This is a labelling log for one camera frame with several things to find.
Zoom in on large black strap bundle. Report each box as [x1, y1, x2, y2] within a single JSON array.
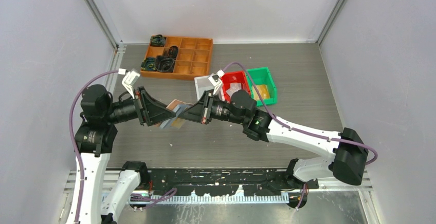
[[155, 55, 176, 73]]

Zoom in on green black strap left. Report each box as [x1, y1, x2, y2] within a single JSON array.
[[141, 57, 157, 72]]

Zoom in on white plastic bin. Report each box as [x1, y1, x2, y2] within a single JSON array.
[[194, 75, 225, 101]]

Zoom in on red plastic bin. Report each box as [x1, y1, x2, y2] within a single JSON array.
[[219, 71, 251, 101]]

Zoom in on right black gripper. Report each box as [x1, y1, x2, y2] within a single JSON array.
[[179, 89, 247, 124]]

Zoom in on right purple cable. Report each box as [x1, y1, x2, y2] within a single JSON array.
[[223, 62, 379, 211]]

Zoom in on orange compartment tray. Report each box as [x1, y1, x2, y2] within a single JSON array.
[[140, 34, 213, 80]]

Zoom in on purple cable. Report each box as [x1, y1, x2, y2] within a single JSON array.
[[69, 70, 178, 224], [223, 62, 379, 211]]

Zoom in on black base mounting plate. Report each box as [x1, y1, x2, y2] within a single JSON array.
[[136, 168, 303, 197]]

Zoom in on black strap top compartment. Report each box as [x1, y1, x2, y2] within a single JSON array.
[[150, 34, 167, 47]]

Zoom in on green plastic bin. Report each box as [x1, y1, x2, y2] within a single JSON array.
[[245, 67, 277, 107]]

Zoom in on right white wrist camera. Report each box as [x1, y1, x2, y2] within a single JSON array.
[[208, 70, 225, 95]]

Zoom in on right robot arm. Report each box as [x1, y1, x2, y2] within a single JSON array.
[[179, 90, 369, 189]]

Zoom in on pink leather card holder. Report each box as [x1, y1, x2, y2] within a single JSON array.
[[155, 99, 195, 130]]

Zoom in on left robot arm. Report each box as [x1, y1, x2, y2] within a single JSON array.
[[67, 84, 176, 223]]

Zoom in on orange credit card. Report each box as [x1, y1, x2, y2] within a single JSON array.
[[171, 118, 186, 129]]

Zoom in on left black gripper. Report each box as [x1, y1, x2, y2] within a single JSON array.
[[104, 86, 176, 126]]

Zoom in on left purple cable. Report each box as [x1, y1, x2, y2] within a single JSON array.
[[69, 70, 178, 224]]

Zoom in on clear packets in red bin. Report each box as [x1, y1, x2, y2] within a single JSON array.
[[226, 83, 243, 97]]

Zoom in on yellow packet in green bin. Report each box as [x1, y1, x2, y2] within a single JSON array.
[[252, 84, 270, 101]]

